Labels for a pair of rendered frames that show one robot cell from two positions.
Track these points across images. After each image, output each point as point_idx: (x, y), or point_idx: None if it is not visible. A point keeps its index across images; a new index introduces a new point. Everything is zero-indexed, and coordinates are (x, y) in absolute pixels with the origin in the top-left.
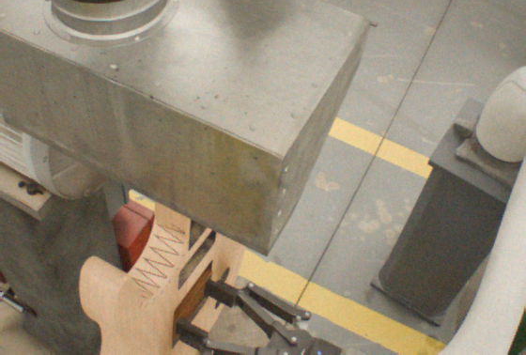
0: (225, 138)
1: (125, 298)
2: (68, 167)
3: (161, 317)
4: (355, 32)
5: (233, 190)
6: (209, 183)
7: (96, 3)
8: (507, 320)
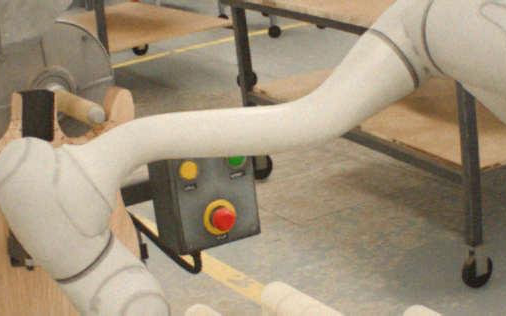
0: None
1: None
2: None
3: None
4: None
5: None
6: None
7: None
8: (133, 124)
